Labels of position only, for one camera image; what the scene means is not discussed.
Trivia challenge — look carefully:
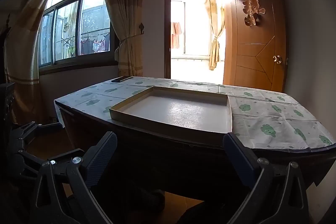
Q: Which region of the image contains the tied yellow curtain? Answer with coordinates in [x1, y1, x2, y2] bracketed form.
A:
[101, 0, 151, 77]

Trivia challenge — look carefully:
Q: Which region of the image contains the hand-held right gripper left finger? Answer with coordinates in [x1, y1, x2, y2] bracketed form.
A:
[30, 132, 118, 224]

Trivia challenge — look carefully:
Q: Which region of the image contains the wooden door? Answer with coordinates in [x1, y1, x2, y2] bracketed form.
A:
[223, 0, 288, 93]

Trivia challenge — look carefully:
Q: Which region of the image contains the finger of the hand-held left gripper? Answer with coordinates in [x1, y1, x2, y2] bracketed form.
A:
[17, 148, 84, 178]
[10, 122, 63, 147]

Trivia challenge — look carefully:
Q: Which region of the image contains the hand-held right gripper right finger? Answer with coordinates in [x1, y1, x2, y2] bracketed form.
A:
[223, 133, 310, 224]

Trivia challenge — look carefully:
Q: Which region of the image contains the black phone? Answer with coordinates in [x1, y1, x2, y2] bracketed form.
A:
[111, 76, 134, 83]

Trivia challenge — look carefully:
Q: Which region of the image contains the shallow cardboard tray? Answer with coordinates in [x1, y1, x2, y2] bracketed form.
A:
[109, 86, 233, 146]

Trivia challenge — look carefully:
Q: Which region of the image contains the hanging orange striped towel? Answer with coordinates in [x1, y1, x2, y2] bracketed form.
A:
[171, 22, 182, 49]

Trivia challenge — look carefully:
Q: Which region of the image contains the wooden table with drawer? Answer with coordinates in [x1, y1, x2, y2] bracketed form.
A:
[54, 76, 336, 153]

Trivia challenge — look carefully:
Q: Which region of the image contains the balcony curtain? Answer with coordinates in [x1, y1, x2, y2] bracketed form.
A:
[203, 0, 226, 71]

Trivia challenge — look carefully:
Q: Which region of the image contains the gold paper door decoration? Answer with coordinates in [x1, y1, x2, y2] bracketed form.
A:
[242, 0, 266, 26]

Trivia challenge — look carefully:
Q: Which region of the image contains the hanging laundry outside window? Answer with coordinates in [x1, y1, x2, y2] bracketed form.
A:
[80, 32, 110, 54]

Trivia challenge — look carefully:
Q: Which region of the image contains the sliding glass window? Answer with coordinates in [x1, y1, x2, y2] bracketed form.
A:
[38, 0, 118, 68]

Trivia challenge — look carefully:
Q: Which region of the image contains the dark wooden desk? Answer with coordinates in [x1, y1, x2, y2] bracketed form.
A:
[59, 103, 336, 203]

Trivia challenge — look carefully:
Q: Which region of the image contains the striped yellow curtain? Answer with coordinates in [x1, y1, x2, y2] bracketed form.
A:
[5, 0, 66, 125]

